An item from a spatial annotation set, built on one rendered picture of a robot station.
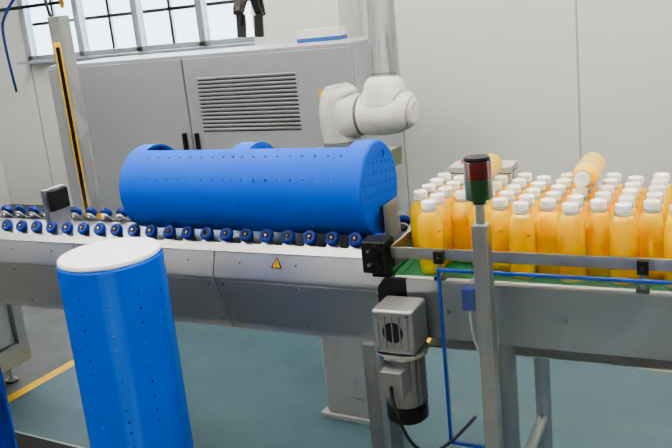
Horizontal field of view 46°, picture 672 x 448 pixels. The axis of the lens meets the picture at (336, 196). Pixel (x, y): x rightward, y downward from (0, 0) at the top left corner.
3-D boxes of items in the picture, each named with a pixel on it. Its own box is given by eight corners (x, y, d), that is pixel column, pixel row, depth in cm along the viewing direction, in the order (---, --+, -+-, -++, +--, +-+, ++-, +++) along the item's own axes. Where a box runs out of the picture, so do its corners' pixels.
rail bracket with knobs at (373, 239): (376, 267, 225) (372, 232, 223) (399, 268, 222) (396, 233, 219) (361, 279, 216) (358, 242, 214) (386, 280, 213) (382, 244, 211)
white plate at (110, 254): (180, 243, 219) (181, 247, 219) (122, 232, 237) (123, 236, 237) (92, 274, 199) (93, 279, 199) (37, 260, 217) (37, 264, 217)
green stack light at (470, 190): (469, 194, 188) (468, 174, 187) (496, 195, 185) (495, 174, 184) (461, 201, 183) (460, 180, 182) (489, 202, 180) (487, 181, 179)
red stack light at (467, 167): (468, 174, 187) (467, 157, 186) (495, 174, 184) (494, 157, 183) (460, 180, 182) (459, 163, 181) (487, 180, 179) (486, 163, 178)
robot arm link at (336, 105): (336, 137, 317) (329, 82, 312) (376, 135, 307) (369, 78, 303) (314, 144, 304) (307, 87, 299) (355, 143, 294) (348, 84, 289)
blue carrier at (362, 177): (175, 219, 288) (169, 141, 285) (399, 227, 249) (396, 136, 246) (121, 233, 263) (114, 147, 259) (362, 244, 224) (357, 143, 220)
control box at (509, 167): (458, 190, 261) (456, 159, 258) (519, 191, 252) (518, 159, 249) (449, 198, 252) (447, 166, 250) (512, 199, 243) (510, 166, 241)
